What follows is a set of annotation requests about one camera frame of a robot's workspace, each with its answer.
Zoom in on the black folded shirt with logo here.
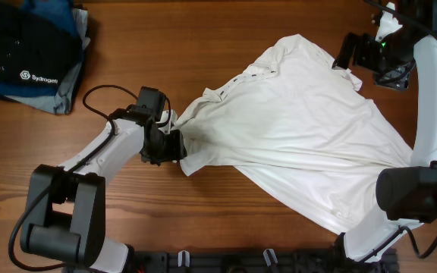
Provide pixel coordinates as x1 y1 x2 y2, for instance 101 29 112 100
0 1 82 86

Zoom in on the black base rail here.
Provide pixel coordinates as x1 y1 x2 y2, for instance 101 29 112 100
61 248 400 273

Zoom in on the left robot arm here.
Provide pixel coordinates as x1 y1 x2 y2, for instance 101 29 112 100
8 108 187 272

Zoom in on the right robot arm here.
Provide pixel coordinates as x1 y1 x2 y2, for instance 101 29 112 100
332 1 437 268

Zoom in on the white polo shirt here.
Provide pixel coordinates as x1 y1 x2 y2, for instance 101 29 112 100
175 35 412 234

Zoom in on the blue folded shirt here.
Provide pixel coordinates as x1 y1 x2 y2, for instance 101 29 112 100
0 1 82 97

